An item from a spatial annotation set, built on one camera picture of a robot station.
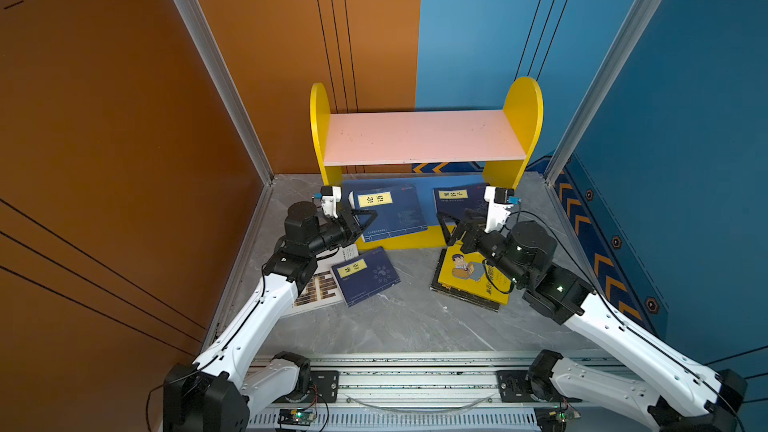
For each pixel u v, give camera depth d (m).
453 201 0.93
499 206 0.56
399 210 0.76
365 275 0.91
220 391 0.37
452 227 0.58
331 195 0.69
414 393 0.73
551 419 0.71
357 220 0.69
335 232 0.64
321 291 0.87
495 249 0.55
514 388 0.72
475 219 0.66
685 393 0.39
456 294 0.88
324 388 0.74
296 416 0.71
